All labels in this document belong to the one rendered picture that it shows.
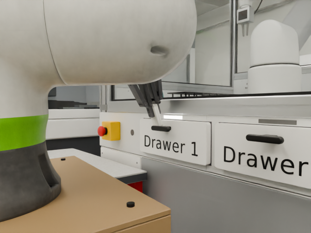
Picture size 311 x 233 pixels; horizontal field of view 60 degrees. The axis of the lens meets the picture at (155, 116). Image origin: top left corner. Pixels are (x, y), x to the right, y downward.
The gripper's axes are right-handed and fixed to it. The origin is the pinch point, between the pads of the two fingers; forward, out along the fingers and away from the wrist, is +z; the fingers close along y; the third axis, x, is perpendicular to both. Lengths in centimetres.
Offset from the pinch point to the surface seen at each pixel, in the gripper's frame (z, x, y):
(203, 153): 9.5, 16.8, 1.0
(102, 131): 5.3, -28.1, 5.0
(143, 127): 4.8, -9.3, -0.8
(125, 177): 15.6, -6.9, 12.2
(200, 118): 1.8, 13.9, -3.7
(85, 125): 12, -77, -9
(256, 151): 7.2, 31.2, 0.1
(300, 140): 4.2, 40.2, -1.0
